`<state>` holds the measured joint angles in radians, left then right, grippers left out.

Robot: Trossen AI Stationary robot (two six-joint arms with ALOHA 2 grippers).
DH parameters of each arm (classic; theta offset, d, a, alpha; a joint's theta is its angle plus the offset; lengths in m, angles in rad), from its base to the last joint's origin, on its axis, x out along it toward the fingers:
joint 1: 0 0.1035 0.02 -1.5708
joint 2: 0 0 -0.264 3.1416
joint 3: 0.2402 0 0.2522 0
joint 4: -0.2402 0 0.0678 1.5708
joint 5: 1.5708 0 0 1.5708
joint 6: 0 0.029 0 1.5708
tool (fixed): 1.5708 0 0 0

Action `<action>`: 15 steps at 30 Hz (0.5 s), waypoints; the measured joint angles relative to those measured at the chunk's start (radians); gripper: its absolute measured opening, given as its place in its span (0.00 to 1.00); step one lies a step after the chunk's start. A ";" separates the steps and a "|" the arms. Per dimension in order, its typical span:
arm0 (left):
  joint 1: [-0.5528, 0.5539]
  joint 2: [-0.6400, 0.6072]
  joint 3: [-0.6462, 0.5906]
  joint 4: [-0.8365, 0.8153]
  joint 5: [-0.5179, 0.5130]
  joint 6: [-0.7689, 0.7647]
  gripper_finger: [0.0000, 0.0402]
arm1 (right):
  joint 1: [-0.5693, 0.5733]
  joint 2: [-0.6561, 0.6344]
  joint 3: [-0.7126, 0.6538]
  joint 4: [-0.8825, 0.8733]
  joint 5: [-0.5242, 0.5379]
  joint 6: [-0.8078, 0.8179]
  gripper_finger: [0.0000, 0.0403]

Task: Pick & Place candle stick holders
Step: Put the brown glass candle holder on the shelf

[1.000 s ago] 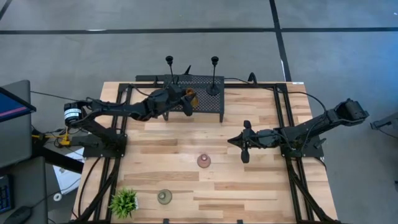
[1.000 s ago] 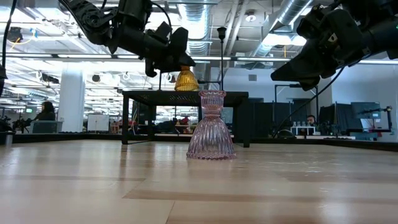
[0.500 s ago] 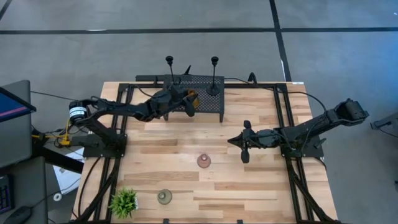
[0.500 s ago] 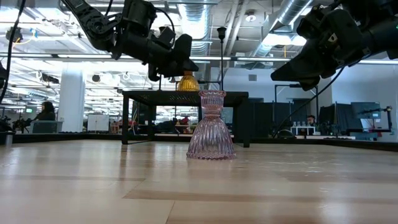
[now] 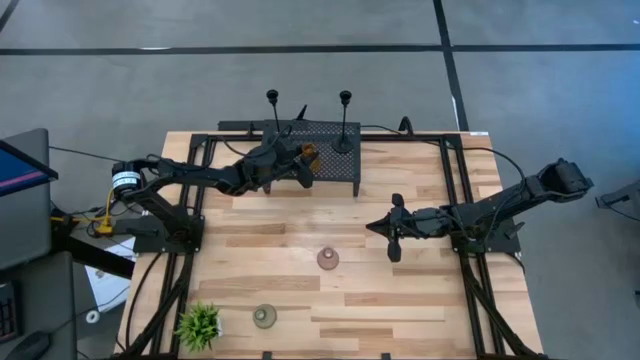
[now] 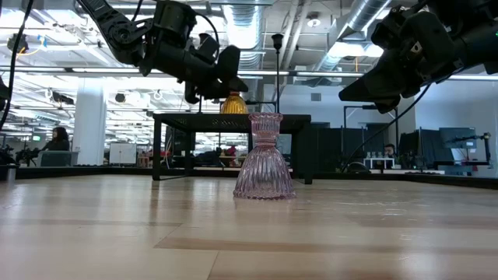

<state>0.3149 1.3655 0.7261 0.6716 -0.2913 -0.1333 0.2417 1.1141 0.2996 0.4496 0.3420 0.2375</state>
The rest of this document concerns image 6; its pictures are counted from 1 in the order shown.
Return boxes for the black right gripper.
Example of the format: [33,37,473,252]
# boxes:
[338,5,465,115]

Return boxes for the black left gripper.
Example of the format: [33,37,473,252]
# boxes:
[146,32,251,104]

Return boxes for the amber glass candle holder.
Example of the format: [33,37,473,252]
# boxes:
[219,92,250,115]

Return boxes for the pink ribbed glass candle holder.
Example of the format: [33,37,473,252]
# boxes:
[232,112,297,201]

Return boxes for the black perforated metal riser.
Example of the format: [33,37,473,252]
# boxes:
[152,112,314,185]

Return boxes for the black partition panels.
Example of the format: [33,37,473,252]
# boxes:
[310,122,440,173]

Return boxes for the white desktop rack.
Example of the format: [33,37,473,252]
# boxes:
[363,156,396,170]

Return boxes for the dark computer monitor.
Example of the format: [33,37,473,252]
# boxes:
[439,127,478,150]

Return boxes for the white cabinet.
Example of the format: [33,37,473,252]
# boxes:
[108,142,139,166]

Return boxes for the white building column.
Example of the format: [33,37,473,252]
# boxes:
[72,77,107,166]

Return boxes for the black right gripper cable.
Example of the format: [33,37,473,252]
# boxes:
[341,82,433,173]

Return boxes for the black hanging cable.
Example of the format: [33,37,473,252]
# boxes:
[0,0,35,131]

